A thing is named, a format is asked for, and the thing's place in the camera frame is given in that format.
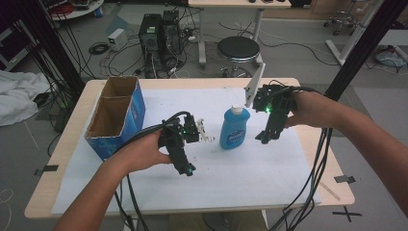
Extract round white table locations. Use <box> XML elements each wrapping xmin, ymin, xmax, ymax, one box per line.
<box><xmin>47</xmin><ymin>0</ymin><xmax>106</xmax><ymax>22</ymax></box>

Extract white stand leg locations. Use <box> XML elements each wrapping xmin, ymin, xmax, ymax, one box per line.
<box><xmin>325</xmin><ymin>0</ymin><xmax>384</xmax><ymax>67</ymax></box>

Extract small white device box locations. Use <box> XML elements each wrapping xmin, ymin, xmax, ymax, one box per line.
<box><xmin>107</xmin><ymin>28</ymin><xmax>129</xmax><ymax>52</ymax></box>

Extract white paper sheet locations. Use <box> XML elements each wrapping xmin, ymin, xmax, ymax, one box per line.
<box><xmin>51</xmin><ymin>87</ymin><xmax>322</xmax><ymax>216</ymax></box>

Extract black round stool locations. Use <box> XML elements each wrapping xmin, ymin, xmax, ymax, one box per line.
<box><xmin>217</xmin><ymin>36</ymin><xmax>265</xmax><ymax>79</ymax></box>

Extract black right gripper cable bundle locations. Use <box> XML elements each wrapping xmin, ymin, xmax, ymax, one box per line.
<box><xmin>266</xmin><ymin>79</ymin><xmax>335</xmax><ymax>231</ymax></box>

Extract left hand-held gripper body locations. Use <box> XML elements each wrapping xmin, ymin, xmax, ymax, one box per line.
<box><xmin>158</xmin><ymin>113</ymin><xmax>217</xmax><ymax>155</ymax></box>

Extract person's tan pants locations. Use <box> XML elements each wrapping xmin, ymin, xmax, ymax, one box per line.
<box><xmin>167</xmin><ymin>210</ymin><xmax>268</xmax><ymax>231</ymax></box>

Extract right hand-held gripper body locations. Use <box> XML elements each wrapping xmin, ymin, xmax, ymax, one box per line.
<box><xmin>243</xmin><ymin>62</ymin><xmax>297</xmax><ymax>129</ymax></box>

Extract person's left hand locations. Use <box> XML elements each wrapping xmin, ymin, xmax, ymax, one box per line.
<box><xmin>112</xmin><ymin>129</ymin><xmax>173</xmax><ymax>176</ymax></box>

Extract black tape strip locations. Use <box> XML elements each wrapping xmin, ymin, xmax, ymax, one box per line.
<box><xmin>33</xmin><ymin>164</ymin><xmax>60</xmax><ymax>177</ymax></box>
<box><xmin>333</xmin><ymin>174</ymin><xmax>357</xmax><ymax>185</ymax></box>

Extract chair base with casters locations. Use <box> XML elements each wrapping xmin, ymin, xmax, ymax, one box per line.
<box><xmin>322</xmin><ymin>11</ymin><xmax>358</xmax><ymax>37</ymax></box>

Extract black computer tower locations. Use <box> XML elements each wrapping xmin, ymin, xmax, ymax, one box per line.
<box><xmin>161</xmin><ymin>10</ymin><xmax>185</xmax><ymax>66</ymax></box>
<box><xmin>138</xmin><ymin>13</ymin><xmax>164</xmax><ymax>80</ymax></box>

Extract black metal pole with cables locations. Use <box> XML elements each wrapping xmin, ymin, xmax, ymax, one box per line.
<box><xmin>17</xmin><ymin>0</ymin><xmax>87</xmax><ymax>99</ymax></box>

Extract white cloth pile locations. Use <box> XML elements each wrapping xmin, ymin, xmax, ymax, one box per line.
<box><xmin>0</xmin><ymin>69</ymin><xmax>51</xmax><ymax>127</ymax></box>

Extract blue cardboard box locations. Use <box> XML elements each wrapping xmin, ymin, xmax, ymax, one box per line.
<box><xmin>84</xmin><ymin>75</ymin><xmax>147</xmax><ymax>162</ymax></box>

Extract person's right hand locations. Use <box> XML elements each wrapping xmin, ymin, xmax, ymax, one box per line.
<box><xmin>283</xmin><ymin>90</ymin><xmax>325</xmax><ymax>129</ymax></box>

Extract grey shelf unit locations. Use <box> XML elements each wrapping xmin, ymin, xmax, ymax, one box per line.
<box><xmin>0</xmin><ymin>18</ymin><xmax>35</xmax><ymax>72</ymax></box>

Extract blue bottle with white cap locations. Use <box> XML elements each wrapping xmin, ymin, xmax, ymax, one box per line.
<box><xmin>219</xmin><ymin>104</ymin><xmax>251</xmax><ymax>151</ymax></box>

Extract black tape cross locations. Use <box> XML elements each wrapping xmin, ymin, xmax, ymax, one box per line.
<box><xmin>331</xmin><ymin>205</ymin><xmax>363</xmax><ymax>223</ymax></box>

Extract coiled black cable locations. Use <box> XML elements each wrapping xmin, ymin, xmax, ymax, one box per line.
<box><xmin>88</xmin><ymin>41</ymin><xmax>111</xmax><ymax>56</ymax></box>

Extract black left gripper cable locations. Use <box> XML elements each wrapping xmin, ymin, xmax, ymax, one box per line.
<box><xmin>114</xmin><ymin>110</ymin><xmax>193</xmax><ymax>231</ymax></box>

